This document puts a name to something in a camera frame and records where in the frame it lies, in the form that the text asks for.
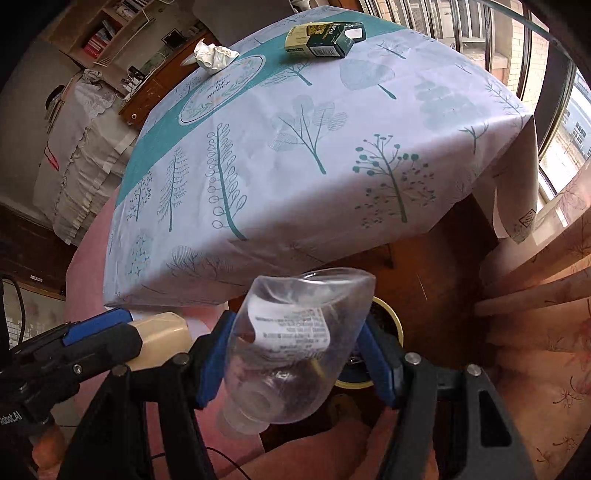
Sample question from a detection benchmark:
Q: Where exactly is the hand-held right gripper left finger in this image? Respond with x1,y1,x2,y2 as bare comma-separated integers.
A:
58,310,241,480

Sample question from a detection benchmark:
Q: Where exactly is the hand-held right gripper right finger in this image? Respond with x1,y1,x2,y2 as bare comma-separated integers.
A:
358,318,536,480

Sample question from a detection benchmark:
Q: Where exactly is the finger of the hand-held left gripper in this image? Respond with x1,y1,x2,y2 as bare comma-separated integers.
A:
11,307,134,356
46,322,144,384

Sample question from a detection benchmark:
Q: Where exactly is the yellow rimmed trash bin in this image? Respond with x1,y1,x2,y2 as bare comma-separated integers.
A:
332,295,404,391

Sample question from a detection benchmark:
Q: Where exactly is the cream plastic container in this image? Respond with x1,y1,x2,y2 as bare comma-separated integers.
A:
128,311,192,371

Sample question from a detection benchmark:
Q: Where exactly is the clear plastic bottle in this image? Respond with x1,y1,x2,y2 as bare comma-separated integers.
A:
217,268,377,437

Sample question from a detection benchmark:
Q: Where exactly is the person's left hand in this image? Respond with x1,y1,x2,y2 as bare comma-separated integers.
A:
30,413,68,469

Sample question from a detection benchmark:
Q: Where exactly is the pink sofa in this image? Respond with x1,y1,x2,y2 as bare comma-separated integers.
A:
65,185,435,480

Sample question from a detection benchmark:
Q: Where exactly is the white lace bed cover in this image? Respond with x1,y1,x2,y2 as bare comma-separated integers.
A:
39,69,139,247

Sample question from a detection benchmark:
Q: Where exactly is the floral orange curtain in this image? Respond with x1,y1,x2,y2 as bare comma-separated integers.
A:
475,157,591,480

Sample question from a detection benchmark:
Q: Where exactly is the tree print tablecloth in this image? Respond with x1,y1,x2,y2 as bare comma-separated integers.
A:
102,4,541,310

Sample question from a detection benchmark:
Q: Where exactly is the wooden dresser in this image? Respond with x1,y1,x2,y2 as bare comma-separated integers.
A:
117,32,218,127

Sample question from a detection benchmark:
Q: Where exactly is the crumpled white tissue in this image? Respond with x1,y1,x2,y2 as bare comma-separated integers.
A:
187,39,241,73

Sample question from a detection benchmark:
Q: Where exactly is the wooden bookshelf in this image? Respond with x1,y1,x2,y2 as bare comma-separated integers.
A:
48,0,162,70

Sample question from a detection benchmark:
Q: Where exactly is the green cream carton box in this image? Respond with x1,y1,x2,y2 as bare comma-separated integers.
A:
284,21,365,58

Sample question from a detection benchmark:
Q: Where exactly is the window grille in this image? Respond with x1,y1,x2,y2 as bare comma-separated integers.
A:
360,0,591,199

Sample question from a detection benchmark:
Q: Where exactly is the black cable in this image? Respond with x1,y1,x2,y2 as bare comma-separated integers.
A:
152,445,259,480

